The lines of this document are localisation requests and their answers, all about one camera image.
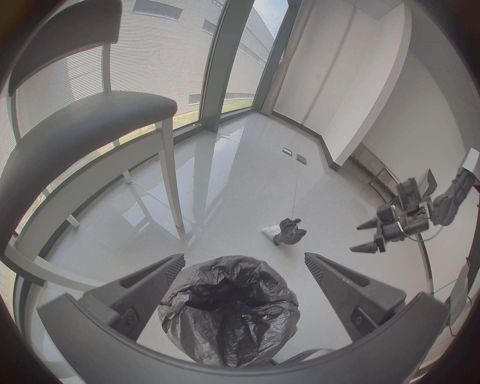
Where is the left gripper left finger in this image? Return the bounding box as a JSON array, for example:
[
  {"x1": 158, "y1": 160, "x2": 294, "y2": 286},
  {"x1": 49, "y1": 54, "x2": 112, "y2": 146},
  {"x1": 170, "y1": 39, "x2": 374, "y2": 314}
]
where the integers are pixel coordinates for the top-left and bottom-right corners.
[{"x1": 82, "y1": 253, "x2": 187, "y2": 341}]

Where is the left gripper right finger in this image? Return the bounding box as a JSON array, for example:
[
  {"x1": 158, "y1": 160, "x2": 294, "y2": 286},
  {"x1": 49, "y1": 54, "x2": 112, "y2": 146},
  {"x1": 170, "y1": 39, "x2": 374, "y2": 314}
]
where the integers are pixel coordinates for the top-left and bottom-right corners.
[{"x1": 304, "y1": 252, "x2": 409, "y2": 343}]

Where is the black plastic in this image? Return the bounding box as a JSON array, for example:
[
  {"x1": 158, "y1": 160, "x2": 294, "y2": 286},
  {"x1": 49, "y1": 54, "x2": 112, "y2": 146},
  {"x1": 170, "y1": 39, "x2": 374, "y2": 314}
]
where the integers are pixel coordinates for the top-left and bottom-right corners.
[{"x1": 272, "y1": 218, "x2": 307, "y2": 247}]

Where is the black plastic bag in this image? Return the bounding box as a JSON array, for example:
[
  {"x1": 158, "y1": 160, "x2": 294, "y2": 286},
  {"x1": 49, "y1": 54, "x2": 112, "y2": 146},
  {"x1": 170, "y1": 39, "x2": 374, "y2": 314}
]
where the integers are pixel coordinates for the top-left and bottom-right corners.
[{"x1": 158, "y1": 255, "x2": 301, "y2": 367}]

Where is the white chair dark grey seat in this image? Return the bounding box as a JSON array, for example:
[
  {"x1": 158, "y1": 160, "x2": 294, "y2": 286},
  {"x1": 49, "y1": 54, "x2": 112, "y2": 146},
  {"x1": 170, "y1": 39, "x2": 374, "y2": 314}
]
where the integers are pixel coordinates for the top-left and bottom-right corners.
[{"x1": 0, "y1": 0, "x2": 185, "y2": 295}]

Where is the window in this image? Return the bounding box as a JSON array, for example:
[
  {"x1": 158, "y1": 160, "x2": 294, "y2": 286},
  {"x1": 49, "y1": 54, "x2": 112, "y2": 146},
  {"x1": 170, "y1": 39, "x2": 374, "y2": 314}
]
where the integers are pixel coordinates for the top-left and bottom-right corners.
[{"x1": 0, "y1": 0, "x2": 304, "y2": 241}]

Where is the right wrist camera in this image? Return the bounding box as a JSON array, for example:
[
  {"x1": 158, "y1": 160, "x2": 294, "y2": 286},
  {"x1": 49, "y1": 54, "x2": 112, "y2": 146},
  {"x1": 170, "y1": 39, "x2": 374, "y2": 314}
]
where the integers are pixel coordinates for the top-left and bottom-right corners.
[{"x1": 376, "y1": 203, "x2": 399, "y2": 226}]

